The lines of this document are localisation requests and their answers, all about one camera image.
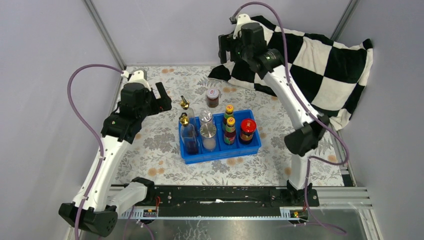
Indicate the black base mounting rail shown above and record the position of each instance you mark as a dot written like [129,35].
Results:
[223,201]

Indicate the red lid chili jar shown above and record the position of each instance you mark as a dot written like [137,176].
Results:
[247,128]

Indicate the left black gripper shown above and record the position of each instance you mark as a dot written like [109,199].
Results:
[165,100]

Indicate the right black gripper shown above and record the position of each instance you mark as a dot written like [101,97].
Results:
[226,42]

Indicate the black white checkered pillow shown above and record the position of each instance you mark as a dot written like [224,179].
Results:
[331,75]

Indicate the floral fern tablecloth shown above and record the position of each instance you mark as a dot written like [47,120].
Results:
[155,152]

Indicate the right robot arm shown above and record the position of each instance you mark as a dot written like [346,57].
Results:
[309,126]

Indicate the sauce bottle yellow cap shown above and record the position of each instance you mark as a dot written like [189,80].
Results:
[229,112]
[230,131]

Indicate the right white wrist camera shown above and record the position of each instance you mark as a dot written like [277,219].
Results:
[239,21]

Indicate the blue divided plastic bin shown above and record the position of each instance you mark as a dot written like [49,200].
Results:
[223,150]

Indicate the white lid sauce jar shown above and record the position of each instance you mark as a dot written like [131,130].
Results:
[212,97]

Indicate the metal lid shaker jar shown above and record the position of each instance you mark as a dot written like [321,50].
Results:
[206,117]

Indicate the glass oil bottle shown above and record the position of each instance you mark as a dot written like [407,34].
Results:
[188,135]
[185,105]

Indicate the tall glass spice canister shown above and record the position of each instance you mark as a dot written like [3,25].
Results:
[208,134]

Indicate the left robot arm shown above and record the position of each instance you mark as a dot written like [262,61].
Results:
[92,209]

